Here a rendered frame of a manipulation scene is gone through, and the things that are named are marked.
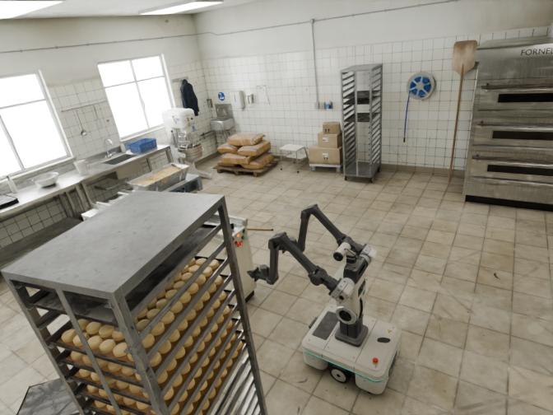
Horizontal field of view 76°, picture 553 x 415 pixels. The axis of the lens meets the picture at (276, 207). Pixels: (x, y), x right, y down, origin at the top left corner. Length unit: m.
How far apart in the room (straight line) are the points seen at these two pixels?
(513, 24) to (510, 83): 1.17
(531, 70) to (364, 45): 2.50
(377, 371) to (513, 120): 3.55
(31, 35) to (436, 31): 5.73
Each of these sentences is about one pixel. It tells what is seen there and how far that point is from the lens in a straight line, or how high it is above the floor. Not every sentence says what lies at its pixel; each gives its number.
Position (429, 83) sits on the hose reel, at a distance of 6.08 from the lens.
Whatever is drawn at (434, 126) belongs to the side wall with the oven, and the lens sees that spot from 6.34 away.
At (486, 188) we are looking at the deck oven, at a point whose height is 0.24.
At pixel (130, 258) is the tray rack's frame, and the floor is 1.82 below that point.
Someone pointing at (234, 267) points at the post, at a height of 1.47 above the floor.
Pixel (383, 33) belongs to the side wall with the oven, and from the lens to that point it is 6.32.
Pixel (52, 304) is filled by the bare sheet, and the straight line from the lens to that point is 1.44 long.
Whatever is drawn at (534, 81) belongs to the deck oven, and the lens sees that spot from 5.12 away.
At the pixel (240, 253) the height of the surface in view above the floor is 0.60.
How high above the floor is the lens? 2.39
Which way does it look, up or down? 26 degrees down
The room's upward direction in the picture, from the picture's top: 7 degrees counter-clockwise
